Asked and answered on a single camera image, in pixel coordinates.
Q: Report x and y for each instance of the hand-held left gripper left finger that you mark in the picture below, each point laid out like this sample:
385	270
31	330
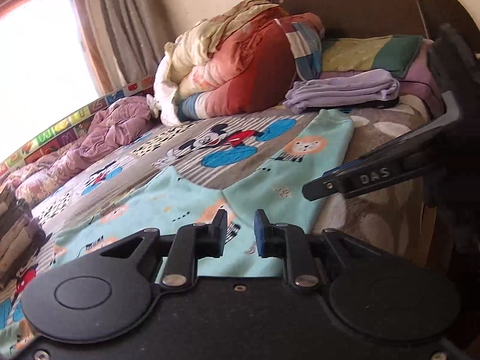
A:
219	232

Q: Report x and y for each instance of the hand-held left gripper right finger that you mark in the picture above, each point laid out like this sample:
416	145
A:
261	232

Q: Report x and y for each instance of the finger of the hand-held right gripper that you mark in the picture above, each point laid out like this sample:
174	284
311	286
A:
360	182
412	138

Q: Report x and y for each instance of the mint lion print garment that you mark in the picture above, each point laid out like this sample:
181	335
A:
187	195

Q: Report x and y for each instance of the lavender folded clothes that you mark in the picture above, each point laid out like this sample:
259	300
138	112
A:
345	86

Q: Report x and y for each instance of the stack of grey folded clothes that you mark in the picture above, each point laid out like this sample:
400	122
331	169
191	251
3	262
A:
15	232

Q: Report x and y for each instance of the pastel striped folded blanket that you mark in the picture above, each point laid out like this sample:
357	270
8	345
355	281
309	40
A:
360	52

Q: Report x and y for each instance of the cartoon mouse printed blanket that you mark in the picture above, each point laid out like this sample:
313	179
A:
176	135

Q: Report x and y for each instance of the dark wooden headboard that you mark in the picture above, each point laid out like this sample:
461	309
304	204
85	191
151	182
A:
356	3

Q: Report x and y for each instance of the purple quilt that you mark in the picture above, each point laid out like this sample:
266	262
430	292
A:
112	127

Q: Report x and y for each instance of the pile of folded quilts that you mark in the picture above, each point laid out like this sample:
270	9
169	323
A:
255	67

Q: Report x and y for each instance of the cream quilt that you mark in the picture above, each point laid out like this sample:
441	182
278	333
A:
202	41

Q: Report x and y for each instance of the colourful alphabet foam panel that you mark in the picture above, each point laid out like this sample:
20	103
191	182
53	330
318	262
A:
48	135

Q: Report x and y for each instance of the grey curtain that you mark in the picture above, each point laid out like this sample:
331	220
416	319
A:
127	15

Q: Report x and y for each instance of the window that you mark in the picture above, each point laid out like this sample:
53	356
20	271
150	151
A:
37	63

